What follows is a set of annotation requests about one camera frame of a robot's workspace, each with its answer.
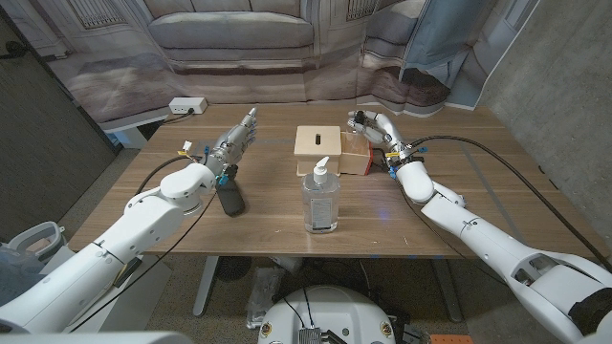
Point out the clear hand sanitizer pump bottle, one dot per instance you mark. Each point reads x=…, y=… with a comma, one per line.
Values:
x=320, y=205

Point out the grey table leg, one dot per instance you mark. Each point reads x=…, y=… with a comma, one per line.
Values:
x=204, y=286
x=448, y=291

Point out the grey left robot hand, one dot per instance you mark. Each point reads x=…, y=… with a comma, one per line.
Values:
x=232, y=143

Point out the grey white waste bin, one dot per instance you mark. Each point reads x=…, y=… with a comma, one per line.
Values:
x=36, y=243

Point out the orange box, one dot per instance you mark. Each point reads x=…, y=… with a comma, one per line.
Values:
x=452, y=339

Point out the black round floor fan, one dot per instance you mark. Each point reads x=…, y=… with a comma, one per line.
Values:
x=233, y=267

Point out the white low shelf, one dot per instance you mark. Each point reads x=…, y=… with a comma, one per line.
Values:
x=129, y=131

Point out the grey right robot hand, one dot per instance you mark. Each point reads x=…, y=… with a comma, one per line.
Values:
x=385, y=131

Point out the blue grey bag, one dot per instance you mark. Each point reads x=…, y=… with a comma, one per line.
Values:
x=16, y=282

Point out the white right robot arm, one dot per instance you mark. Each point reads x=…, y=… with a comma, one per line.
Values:
x=487, y=243

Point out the white power strip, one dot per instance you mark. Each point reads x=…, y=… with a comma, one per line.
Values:
x=187, y=105

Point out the black oblong case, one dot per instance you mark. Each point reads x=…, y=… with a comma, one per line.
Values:
x=232, y=200

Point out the clear plastic bag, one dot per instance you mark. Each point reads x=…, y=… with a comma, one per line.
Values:
x=263, y=296

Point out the printed living room backdrop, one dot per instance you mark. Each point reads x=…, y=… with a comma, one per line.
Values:
x=229, y=48

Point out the wooden drawer with red front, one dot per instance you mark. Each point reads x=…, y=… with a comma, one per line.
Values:
x=354, y=165

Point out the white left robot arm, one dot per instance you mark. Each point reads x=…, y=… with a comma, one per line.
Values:
x=119, y=243

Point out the dark grey partition panel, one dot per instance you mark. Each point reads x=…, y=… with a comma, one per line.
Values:
x=43, y=143

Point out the black drawer pull loop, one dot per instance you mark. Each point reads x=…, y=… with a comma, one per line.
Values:
x=380, y=165

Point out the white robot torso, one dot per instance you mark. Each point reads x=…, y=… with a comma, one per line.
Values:
x=330, y=310

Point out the light wooden drawer box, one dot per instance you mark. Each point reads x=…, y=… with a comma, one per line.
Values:
x=318, y=143

